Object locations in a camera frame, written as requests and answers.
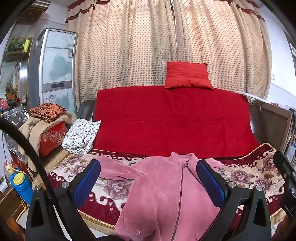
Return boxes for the pink corduroy jacket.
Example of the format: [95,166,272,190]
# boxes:
[98,152,225,241]

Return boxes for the red cardboard box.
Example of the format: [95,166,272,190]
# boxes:
[39,122,67,157]

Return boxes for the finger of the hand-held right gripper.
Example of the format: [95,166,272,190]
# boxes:
[273,151,296,186]

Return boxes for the red blanket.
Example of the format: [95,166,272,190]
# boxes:
[92,85,260,159]

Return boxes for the beige dotted curtain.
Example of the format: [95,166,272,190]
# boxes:
[65,0,272,112]

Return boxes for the brown wooden framed board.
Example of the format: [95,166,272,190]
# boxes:
[248,101,294,152]

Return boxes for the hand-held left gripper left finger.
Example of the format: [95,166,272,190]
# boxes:
[25,159,102,241]

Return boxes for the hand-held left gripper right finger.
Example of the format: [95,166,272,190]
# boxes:
[196,159,271,241]

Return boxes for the floral plush blanket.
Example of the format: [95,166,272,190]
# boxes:
[47,142,286,232]

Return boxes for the black and white patterned cloth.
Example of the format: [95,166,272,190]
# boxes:
[61,119,102,155]

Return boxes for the clear plastic sheet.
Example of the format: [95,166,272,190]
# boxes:
[0,104,30,158]

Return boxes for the white windowsill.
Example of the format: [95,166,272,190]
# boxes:
[236,91,269,102]

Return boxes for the artificial flower arrangement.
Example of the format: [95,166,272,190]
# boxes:
[5,83,19,102]

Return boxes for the green plants on shelf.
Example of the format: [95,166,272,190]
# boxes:
[7,36,31,52]

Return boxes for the orange patterned folded cloth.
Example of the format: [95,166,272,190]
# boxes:
[30,103,67,124]

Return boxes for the blue bottle with yellow cap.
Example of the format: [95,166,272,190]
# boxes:
[9,171,34,205]

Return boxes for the red pillow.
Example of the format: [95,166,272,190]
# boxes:
[164,61,214,90]

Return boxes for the black cable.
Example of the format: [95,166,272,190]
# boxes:
[0,117,58,232]

